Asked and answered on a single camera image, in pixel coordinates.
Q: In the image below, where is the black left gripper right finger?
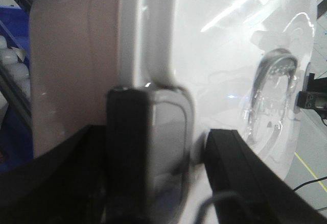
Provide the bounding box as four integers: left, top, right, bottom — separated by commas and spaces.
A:
204, 129, 326, 223

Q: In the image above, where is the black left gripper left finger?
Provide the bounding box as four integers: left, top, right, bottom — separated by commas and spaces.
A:
1, 126, 106, 223

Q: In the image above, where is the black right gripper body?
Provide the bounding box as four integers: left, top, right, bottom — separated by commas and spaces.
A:
297, 73, 326, 112

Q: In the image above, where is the pink bin with white lid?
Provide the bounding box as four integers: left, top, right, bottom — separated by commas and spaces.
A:
29, 0, 317, 223

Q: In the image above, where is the blue bin lower left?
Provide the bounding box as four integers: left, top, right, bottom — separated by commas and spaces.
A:
1, 6, 33, 172

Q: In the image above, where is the black cable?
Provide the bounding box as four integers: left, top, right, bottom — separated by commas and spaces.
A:
292, 175, 327, 191

